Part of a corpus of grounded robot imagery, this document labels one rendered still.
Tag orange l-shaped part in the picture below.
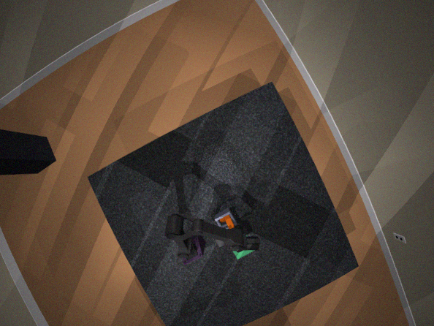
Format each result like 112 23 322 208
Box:
219 215 235 229

